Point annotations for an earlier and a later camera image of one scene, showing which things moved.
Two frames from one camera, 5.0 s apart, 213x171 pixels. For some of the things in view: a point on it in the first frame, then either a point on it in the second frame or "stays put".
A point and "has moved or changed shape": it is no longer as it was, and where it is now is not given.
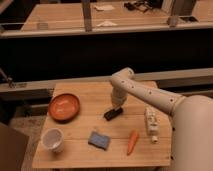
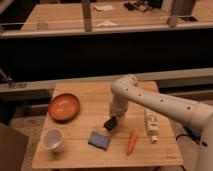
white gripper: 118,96 stays put
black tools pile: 139,5 stays put
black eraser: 113,113 has moved or changed shape
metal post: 86,4 stays put
